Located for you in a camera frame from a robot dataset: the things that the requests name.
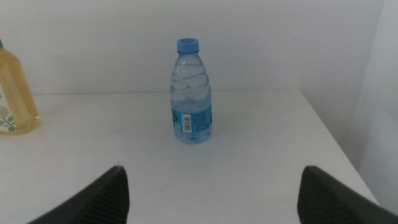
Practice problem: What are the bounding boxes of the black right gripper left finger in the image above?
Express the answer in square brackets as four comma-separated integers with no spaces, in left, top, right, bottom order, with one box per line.
[27,165,130,224]

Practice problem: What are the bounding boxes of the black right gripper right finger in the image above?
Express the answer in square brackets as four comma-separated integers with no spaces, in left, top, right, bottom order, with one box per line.
[297,165,398,224]

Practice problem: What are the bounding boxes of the clear water bottle blue cap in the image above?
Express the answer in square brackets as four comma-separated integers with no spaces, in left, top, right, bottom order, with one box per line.
[170,37,213,144]

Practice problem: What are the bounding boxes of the yellow tea bottle white cap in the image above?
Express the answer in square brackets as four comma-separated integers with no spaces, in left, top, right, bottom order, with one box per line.
[0,37,41,136]

